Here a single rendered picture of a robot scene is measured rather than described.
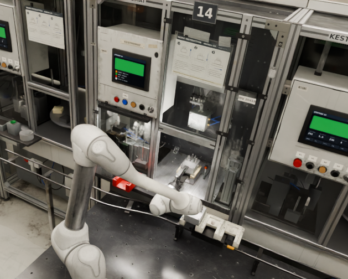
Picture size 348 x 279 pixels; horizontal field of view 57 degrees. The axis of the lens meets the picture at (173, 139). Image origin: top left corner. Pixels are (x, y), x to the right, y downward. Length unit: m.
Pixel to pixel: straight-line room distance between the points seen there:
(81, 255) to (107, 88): 0.98
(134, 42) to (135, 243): 1.19
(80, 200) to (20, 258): 1.42
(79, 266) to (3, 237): 1.60
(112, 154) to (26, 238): 1.89
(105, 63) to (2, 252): 1.82
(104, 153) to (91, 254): 0.55
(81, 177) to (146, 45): 0.78
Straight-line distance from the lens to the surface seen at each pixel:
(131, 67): 1.87
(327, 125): 1.64
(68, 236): 1.75
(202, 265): 2.02
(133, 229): 2.15
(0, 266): 2.98
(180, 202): 1.69
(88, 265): 1.65
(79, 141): 1.48
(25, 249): 3.04
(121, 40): 1.89
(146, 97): 1.90
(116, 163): 1.38
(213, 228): 2.00
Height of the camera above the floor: 2.23
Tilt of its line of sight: 30 degrees down
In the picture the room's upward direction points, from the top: 8 degrees clockwise
